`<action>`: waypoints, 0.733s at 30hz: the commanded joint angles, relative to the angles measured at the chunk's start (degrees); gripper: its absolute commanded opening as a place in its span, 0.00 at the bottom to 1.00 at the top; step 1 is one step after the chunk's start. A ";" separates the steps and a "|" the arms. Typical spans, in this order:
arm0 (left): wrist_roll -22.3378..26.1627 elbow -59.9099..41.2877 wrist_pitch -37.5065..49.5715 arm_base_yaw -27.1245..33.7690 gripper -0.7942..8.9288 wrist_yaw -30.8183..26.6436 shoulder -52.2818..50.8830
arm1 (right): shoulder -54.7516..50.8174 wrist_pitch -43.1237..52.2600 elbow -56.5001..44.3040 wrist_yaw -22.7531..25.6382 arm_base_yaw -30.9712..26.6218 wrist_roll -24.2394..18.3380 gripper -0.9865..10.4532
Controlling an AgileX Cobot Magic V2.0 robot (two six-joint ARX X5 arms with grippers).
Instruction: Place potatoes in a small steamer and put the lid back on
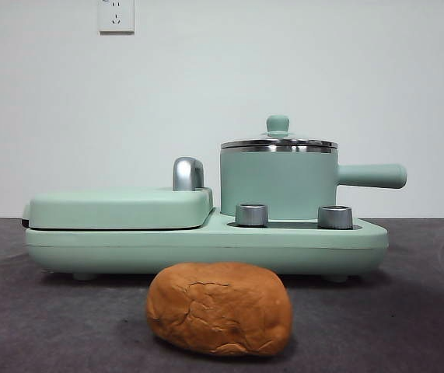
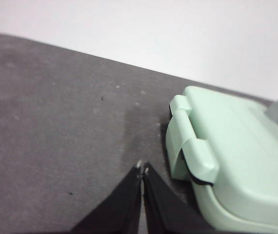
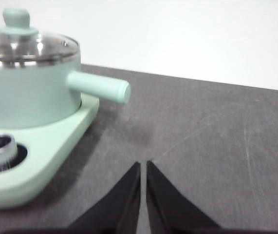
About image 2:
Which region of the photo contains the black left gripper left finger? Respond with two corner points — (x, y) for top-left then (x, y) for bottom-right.
(70, 159), (142, 234)

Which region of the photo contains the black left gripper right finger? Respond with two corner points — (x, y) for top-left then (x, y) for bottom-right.
(142, 162), (216, 234)

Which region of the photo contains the mint green breakfast machine base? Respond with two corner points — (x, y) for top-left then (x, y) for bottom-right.
(165, 94), (278, 234)

